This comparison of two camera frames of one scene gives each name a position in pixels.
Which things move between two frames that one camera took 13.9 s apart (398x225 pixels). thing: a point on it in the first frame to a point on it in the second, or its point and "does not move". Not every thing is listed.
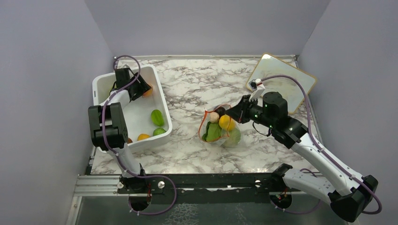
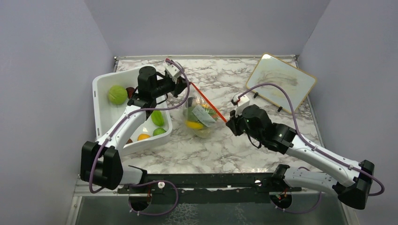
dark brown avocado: (220, 110) to (189, 101)
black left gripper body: (139, 87) to (165, 85)
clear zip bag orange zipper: (222, 131) to (200, 115)
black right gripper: (238, 112) to (233, 122)
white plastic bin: (148, 119) does not move
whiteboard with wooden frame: (268, 65) does not move
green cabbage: (230, 138) to (203, 132)
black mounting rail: (204, 188) does not move
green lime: (158, 131) does not move
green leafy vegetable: (213, 131) to (191, 116)
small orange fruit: (141, 136) does not move
